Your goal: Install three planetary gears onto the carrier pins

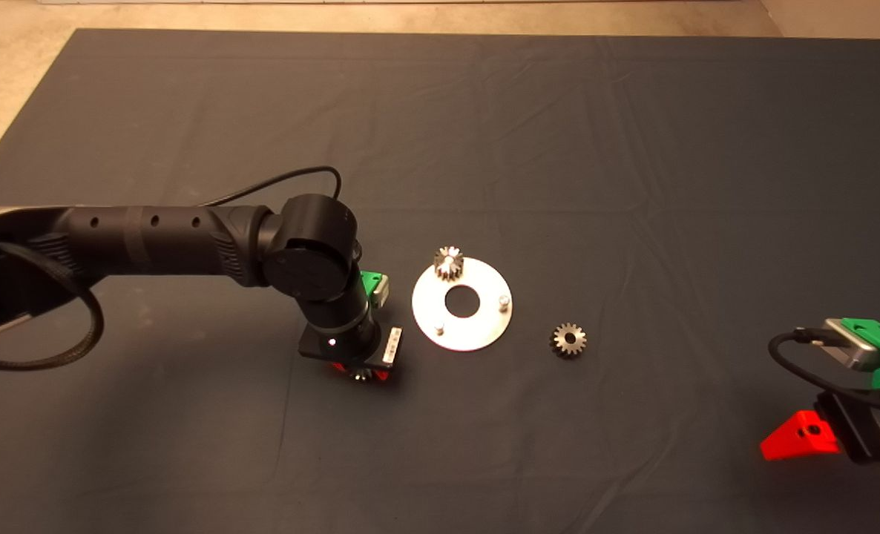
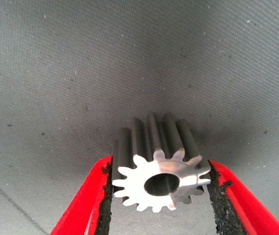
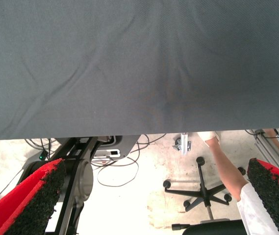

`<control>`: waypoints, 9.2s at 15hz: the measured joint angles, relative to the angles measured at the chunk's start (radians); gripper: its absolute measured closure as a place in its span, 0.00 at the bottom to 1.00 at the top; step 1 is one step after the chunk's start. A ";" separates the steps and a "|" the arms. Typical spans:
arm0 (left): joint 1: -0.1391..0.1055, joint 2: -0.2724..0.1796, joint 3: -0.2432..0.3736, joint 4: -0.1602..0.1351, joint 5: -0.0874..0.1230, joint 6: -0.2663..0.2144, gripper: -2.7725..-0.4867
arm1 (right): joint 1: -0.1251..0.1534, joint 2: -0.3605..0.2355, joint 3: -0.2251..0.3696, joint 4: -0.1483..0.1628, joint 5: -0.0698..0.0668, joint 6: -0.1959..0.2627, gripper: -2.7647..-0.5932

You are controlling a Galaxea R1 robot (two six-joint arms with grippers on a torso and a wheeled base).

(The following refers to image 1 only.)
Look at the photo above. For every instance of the round metal carrier plate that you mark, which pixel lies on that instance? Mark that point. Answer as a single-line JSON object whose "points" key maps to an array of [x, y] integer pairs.
{"points": [[477, 330]]}

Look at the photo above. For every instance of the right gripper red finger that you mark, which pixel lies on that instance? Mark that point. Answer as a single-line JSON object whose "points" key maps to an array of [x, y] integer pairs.
{"points": [[800, 441]]}

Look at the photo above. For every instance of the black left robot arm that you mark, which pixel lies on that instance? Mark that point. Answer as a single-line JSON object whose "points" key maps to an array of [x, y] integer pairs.
{"points": [[158, 237]]}

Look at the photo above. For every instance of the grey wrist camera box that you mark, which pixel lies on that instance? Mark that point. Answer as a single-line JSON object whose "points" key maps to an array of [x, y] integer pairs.
{"points": [[852, 347], [381, 291]]}

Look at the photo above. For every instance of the dark grey table cloth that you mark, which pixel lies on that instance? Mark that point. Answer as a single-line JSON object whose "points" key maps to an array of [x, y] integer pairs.
{"points": [[633, 185]]}

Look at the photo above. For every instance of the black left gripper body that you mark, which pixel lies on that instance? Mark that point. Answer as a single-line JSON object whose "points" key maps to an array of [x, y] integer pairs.
{"points": [[343, 343]]}

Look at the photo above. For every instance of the small steel gear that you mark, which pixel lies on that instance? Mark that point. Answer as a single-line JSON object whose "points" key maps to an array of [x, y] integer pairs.
{"points": [[578, 348], [455, 273], [362, 374]]}

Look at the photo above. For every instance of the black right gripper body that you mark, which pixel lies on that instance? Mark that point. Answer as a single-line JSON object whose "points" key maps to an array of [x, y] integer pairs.
{"points": [[874, 437]]}

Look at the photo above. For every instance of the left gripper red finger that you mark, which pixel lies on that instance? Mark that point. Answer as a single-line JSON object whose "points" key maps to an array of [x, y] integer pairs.
{"points": [[340, 368], [383, 374]]}

